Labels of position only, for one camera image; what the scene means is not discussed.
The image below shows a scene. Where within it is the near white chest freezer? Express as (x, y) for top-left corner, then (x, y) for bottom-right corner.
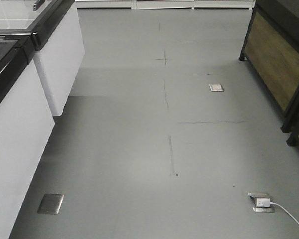
(0, 36), (54, 239)

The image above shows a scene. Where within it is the white store shelving unit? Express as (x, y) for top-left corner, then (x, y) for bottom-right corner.
(76, 0), (255, 10)

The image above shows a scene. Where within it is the black wooden produce stand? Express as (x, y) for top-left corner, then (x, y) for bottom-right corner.
(239, 0), (299, 146)

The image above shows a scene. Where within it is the white chest freezer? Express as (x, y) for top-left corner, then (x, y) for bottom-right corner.
(0, 36), (54, 239)
(0, 0), (85, 117)

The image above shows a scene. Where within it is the far white chest freezer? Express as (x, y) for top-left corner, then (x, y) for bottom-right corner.
(0, 0), (85, 117)

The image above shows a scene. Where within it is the closed steel floor socket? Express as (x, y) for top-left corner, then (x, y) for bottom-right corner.
(37, 194), (64, 215)

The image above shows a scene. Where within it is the open floor socket box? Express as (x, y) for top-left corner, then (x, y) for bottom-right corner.
(248, 192), (275, 213)

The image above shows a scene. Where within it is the small steel floor plate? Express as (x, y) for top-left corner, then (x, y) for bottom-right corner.
(209, 83), (224, 92)

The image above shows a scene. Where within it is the white power cable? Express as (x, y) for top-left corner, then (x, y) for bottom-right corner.
(270, 201), (299, 237)

